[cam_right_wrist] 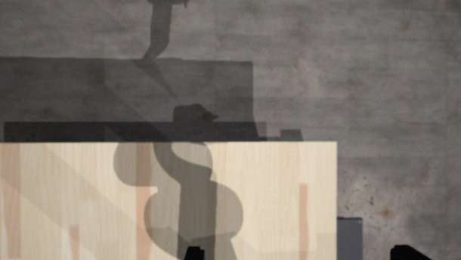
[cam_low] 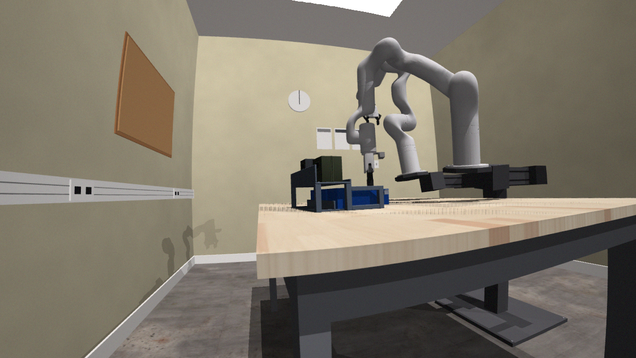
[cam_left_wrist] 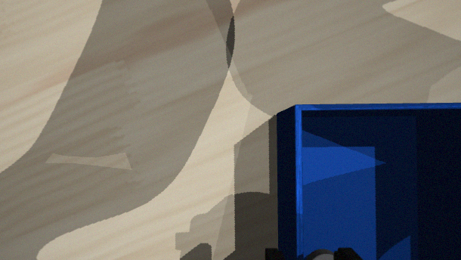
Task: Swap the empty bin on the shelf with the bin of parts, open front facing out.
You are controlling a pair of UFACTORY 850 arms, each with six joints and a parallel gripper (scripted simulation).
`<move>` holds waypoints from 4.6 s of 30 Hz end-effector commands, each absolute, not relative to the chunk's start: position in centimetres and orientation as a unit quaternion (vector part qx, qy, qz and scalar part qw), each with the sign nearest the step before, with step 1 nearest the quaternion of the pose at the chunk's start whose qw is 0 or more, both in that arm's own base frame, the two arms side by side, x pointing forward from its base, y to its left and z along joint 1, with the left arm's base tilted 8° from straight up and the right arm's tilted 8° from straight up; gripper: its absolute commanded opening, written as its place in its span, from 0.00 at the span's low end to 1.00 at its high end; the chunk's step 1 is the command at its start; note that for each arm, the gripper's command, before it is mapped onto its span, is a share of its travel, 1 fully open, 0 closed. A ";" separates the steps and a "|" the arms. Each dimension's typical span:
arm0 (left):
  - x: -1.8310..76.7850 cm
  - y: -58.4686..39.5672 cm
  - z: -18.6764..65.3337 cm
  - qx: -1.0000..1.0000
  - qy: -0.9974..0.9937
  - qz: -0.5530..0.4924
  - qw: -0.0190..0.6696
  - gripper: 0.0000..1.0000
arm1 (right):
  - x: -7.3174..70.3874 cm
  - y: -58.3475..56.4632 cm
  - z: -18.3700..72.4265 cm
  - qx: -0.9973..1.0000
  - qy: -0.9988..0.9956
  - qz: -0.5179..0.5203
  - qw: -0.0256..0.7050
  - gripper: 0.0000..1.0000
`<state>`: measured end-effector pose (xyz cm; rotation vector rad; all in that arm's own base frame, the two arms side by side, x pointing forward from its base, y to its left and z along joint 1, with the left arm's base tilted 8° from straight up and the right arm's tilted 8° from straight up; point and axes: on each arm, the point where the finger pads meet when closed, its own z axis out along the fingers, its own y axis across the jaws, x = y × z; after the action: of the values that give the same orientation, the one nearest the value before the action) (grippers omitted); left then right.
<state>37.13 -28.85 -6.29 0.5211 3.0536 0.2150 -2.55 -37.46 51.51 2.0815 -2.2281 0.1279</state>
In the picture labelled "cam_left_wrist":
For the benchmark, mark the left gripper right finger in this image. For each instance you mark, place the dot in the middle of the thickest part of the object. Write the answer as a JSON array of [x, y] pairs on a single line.
[[346, 254]]

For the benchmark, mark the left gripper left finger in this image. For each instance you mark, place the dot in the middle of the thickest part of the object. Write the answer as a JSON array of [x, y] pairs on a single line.
[[273, 254]]

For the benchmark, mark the blue open-front bin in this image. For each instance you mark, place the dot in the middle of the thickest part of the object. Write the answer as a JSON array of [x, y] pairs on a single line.
[[382, 179]]

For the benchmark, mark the grey metal disc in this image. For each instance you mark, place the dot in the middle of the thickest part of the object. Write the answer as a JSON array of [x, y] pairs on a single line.
[[321, 254]]

